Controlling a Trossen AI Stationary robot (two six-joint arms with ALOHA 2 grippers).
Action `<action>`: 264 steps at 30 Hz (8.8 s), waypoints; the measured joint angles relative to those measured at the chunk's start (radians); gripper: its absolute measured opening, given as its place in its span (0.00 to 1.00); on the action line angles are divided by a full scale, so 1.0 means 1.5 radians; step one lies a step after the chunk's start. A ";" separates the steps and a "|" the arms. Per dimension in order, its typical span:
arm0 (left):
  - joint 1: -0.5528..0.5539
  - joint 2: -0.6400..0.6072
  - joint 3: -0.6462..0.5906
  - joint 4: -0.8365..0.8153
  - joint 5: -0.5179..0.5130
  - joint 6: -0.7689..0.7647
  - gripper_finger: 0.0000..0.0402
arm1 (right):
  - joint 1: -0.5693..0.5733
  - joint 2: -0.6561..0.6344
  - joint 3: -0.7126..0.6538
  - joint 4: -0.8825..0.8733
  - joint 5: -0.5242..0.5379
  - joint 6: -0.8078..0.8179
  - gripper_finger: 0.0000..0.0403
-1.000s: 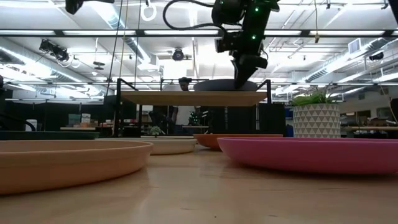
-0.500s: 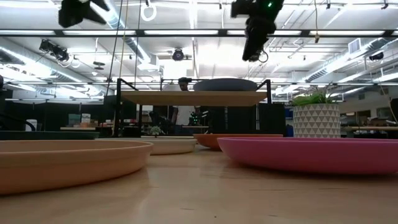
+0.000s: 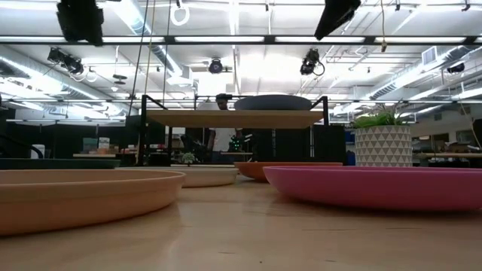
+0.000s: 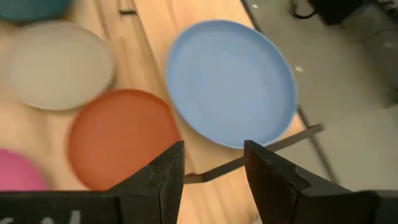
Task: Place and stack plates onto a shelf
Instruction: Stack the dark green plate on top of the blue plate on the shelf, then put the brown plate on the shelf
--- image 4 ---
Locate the black equipment box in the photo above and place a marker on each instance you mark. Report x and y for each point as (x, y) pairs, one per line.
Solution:
(335, 11)

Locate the blue plate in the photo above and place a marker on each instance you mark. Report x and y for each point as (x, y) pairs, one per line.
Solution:
(230, 84)

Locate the pink plate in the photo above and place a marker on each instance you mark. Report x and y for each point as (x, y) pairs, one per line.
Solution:
(18, 174)

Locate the orange plate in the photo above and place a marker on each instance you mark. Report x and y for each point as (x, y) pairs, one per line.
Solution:
(118, 133)

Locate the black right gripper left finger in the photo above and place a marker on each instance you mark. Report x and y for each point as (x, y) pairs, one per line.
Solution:
(155, 193)

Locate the teal plate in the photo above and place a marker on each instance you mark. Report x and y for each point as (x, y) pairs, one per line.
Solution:
(31, 9)

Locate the grey plate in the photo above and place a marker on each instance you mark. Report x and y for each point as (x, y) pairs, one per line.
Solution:
(59, 65)

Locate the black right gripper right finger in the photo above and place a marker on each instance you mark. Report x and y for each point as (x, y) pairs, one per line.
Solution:
(280, 196)

